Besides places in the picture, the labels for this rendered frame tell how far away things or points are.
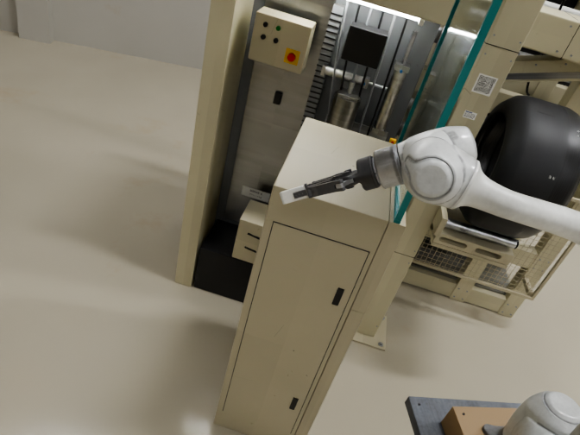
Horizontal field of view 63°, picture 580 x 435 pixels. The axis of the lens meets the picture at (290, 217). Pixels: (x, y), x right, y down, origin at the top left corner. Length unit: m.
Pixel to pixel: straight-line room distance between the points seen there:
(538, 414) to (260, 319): 0.89
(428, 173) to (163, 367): 1.85
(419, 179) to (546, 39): 1.57
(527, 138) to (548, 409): 1.01
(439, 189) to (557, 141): 1.29
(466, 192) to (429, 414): 1.06
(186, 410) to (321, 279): 1.05
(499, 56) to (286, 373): 1.45
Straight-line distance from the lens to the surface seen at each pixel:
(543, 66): 2.53
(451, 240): 2.33
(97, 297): 2.73
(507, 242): 2.35
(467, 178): 0.90
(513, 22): 2.04
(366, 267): 1.49
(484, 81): 2.08
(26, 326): 2.64
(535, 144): 2.06
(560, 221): 1.07
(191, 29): 5.63
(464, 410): 1.76
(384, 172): 1.05
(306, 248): 1.47
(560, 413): 1.54
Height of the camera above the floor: 1.99
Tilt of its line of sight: 35 degrees down
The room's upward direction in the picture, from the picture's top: 16 degrees clockwise
